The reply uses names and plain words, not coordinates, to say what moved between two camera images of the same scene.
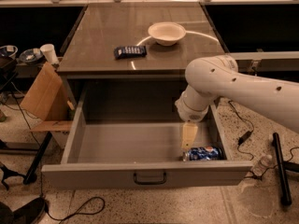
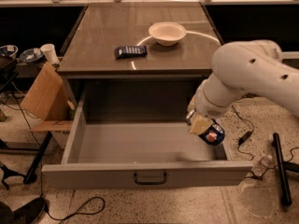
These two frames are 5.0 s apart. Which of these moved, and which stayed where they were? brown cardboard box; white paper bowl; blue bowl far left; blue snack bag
Moved: blue snack bag
Stayed: white paper bowl; brown cardboard box; blue bowl far left
